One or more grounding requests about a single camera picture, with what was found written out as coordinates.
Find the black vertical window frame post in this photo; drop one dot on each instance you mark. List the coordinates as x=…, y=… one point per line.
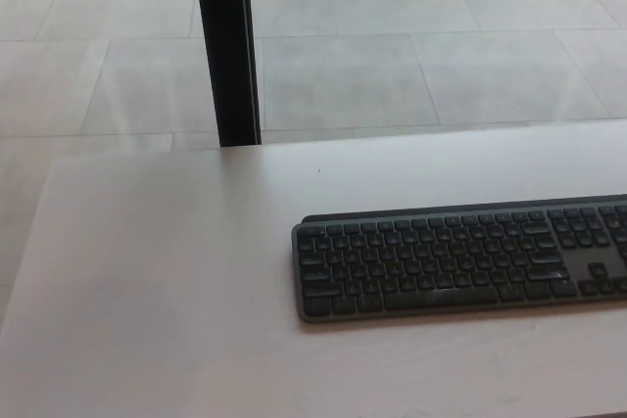
x=226, y=46

